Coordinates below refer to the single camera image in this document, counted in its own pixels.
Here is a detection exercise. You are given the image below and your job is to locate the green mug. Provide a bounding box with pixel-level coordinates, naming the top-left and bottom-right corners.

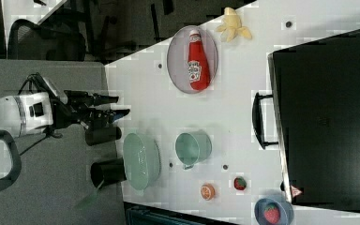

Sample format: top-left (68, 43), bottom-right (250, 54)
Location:
top-left (175, 130), bottom-right (212, 170)

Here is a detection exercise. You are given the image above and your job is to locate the blue bowl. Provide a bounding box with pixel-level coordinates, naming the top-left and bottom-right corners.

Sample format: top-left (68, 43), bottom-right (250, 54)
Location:
top-left (254, 198), bottom-right (294, 225)

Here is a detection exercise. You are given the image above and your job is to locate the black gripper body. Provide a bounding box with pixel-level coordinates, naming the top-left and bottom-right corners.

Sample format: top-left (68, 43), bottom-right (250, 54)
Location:
top-left (49, 90), bottom-right (109, 130)

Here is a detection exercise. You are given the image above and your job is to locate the small black cylinder container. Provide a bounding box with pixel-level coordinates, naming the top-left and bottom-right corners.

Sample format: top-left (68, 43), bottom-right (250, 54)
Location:
top-left (85, 127), bottom-right (122, 146)

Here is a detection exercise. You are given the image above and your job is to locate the strawberry toy in bowl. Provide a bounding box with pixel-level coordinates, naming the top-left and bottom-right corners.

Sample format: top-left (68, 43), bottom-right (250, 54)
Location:
top-left (263, 203), bottom-right (280, 224)

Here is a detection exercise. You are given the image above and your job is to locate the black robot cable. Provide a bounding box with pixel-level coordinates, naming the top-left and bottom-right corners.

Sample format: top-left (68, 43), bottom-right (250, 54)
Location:
top-left (18, 72), bottom-right (64, 156)

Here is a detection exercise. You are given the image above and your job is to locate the red ketchup bottle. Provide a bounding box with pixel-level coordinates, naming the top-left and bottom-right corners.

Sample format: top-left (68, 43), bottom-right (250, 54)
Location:
top-left (187, 29), bottom-right (211, 91)

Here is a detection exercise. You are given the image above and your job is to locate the large black cylinder container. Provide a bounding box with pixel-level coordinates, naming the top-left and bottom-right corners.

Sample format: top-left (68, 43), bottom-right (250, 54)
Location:
top-left (90, 158), bottom-right (127, 188)

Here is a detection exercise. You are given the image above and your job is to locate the green utensil in container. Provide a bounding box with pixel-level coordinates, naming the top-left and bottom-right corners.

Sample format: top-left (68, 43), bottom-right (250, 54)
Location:
top-left (74, 181), bottom-right (104, 210)

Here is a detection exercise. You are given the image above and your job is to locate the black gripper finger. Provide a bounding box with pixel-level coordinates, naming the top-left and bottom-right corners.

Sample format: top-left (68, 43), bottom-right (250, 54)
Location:
top-left (93, 94), bottom-right (119, 106)
top-left (108, 109), bottom-right (130, 124)

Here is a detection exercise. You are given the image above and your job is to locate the orange slice toy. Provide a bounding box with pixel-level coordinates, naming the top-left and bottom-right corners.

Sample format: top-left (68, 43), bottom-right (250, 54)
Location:
top-left (200, 184), bottom-right (216, 201)

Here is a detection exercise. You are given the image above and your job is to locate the black office chair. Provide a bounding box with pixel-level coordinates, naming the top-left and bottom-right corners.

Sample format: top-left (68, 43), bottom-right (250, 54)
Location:
top-left (7, 19), bottom-right (86, 61)

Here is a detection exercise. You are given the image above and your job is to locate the small red strawberry toy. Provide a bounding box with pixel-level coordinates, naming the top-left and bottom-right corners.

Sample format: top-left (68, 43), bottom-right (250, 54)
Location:
top-left (233, 176), bottom-right (247, 190)

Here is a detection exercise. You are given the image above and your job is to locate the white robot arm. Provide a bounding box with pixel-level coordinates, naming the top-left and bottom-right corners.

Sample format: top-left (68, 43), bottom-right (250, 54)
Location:
top-left (0, 90), bottom-right (130, 191)

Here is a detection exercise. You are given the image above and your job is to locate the peeled toy banana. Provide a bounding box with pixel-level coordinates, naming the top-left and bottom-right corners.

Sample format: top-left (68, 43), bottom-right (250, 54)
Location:
top-left (216, 7), bottom-right (252, 42)

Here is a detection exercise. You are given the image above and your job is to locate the green perforated colander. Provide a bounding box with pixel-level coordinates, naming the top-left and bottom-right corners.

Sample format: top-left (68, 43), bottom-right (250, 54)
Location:
top-left (123, 133), bottom-right (161, 195)

